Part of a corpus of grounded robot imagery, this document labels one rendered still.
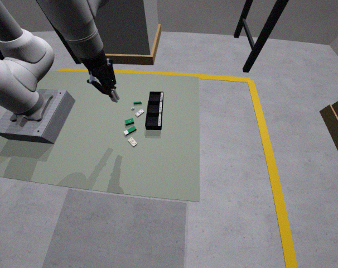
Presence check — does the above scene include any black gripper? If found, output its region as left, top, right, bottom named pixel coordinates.
left=80, top=49, right=119, bottom=103

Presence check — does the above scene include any black three-section bin rack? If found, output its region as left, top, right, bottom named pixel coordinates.
left=145, top=92, right=163, bottom=130

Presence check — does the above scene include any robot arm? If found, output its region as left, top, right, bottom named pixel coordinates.
left=0, top=0, right=109, bottom=127

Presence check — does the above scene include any white domino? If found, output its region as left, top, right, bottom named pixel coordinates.
left=135, top=109, right=144, bottom=117
left=128, top=137, right=137, bottom=147

